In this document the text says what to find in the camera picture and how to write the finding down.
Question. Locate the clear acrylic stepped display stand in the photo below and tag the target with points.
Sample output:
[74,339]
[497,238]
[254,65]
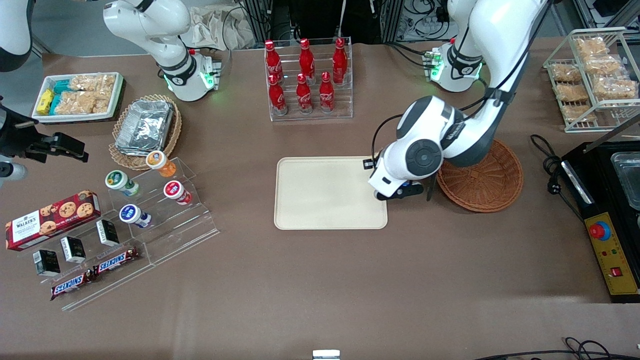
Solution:
[175,235]

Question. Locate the yellow snack packet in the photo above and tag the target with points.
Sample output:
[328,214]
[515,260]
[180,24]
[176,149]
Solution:
[45,101]

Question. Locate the clear rice cracker snack pack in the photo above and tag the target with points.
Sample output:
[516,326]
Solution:
[615,89]
[77,103]
[578,113]
[572,93]
[606,64]
[591,47]
[92,83]
[566,73]

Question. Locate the Snickers chocolate bar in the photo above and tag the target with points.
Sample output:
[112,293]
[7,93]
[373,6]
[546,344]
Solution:
[117,261]
[72,284]

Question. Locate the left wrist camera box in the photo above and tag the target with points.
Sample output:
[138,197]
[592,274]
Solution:
[382,182]

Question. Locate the teal snack packet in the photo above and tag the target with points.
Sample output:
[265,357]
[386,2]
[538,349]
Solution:
[55,104]
[61,87]

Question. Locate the black electric appliance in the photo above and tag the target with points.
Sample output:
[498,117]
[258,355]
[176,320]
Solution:
[600,170]

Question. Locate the red cola bottle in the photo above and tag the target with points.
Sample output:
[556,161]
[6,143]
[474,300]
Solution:
[277,96]
[304,95]
[306,59]
[326,93]
[272,60]
[340,59]

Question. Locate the clear acrylic bottle rack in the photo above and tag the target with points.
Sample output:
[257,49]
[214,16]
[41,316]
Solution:
[345,102]

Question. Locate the white rectangular snack tray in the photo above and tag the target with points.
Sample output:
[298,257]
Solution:
[117,95]

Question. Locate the orange yogurt cup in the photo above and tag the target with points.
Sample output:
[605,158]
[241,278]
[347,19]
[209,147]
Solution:
[157,160]

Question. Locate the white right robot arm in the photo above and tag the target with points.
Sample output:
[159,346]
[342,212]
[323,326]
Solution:
[150,25]

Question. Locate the steel food container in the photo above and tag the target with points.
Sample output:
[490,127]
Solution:
[627,180]

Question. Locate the small black carton box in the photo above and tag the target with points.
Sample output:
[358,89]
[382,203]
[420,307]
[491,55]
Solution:
[46,263]
[108,233]
[73,249]

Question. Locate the brown wicker basket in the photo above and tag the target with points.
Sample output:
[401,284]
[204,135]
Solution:
[490,185]

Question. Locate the green yogurt cup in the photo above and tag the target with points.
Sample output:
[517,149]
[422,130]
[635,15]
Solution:
[116,180]

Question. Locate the aluminium foil container stack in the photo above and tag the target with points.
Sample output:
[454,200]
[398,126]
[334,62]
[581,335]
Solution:
[145,127]

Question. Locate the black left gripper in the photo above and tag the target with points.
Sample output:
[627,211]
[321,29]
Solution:
[430,190]

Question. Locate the beige plastic tray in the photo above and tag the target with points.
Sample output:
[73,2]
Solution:
[325,192]

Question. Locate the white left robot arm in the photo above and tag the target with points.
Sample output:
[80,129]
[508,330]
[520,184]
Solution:
[430,125]

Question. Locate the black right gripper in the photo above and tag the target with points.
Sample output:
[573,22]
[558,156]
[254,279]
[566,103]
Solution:
[19,138]

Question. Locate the white grey bracket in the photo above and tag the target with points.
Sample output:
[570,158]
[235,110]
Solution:
[326,355]

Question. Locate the light wicker basket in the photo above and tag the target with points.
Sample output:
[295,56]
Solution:
[172,140]

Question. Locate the red yogurt cup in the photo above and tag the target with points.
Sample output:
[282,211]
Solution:
[173,190]

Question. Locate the blue yogurt cup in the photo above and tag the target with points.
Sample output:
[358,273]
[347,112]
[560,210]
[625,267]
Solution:
[131,214]

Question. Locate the red Walkers cookie box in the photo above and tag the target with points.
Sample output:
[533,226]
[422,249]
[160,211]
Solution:
[50,220]

